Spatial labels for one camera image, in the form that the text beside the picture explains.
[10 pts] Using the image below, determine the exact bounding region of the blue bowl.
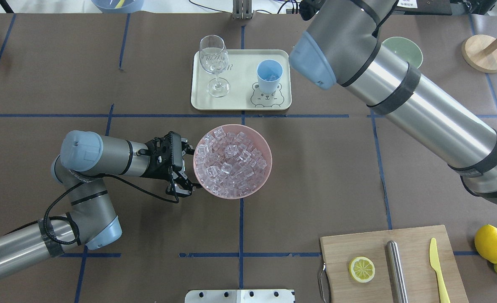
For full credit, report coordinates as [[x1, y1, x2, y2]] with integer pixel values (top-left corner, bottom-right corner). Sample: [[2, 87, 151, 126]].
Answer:
[[92, 0, 145, 13]]

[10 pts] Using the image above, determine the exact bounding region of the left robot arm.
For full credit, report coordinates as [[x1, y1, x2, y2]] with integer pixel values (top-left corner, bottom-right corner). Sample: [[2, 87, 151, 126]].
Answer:
[[0, 130, 201, 279]]

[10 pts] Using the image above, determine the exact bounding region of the blue plastic cup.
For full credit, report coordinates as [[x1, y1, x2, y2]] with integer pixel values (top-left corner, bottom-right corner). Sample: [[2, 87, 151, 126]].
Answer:
[[256, 59, 283, 94]]

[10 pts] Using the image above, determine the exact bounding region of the green ceramic bowl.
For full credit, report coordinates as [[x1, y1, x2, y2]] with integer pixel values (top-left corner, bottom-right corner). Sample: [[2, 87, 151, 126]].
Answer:
[[382, 37, 423, 68]]

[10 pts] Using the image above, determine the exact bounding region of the wooden cutting board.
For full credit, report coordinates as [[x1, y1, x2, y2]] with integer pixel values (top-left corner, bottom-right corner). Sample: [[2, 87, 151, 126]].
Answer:
[[318, 225, 469, 303]]

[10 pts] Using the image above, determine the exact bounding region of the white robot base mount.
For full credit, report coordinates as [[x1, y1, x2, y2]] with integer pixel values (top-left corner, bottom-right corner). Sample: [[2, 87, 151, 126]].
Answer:
[[184, 288, 296, 303]]

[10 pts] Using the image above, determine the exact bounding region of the clear wine glass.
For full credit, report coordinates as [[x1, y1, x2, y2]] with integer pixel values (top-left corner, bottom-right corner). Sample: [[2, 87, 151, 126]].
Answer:
[[199, 35, 230, 98]]

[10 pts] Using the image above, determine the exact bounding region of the pink bowl of ice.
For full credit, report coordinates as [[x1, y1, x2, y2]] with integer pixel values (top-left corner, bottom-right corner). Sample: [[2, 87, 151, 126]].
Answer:
[[193, 124, 273, 199]]

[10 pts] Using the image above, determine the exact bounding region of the lemon half slice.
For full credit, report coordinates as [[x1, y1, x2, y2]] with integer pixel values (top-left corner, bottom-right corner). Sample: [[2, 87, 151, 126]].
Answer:
[[348, 256, 375, 283]]

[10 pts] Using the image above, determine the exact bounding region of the steel cylinder muddler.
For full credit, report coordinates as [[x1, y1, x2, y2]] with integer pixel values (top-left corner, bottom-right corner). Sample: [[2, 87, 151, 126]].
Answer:
[[385, 240, 409, 303]]

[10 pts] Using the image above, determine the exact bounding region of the yellow plastic knife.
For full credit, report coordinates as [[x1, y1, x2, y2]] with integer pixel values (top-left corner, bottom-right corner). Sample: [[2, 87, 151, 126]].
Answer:
[[428, 237, 451, 303]]

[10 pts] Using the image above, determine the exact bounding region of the wooden paper towel stand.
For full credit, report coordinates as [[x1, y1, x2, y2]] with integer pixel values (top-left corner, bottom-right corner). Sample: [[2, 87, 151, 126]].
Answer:
[[461, 35, 497, 74]]

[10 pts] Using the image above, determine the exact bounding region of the yellow lemon front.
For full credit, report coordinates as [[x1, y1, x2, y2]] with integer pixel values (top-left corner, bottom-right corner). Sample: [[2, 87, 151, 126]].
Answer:
[[474, 224, 497, 263]]

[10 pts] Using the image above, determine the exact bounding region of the cream serving tray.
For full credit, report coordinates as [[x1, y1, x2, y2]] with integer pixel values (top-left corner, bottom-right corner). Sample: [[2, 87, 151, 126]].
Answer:
[[191, 49, 292, 111]]

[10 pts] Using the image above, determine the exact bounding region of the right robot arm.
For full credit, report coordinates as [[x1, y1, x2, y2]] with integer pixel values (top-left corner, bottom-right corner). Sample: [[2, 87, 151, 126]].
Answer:
[[289, 0, 497, 205]]

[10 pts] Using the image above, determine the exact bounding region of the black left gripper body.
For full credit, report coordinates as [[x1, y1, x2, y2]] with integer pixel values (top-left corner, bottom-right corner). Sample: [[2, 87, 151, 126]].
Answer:
[[137, 132, 184, 181]]

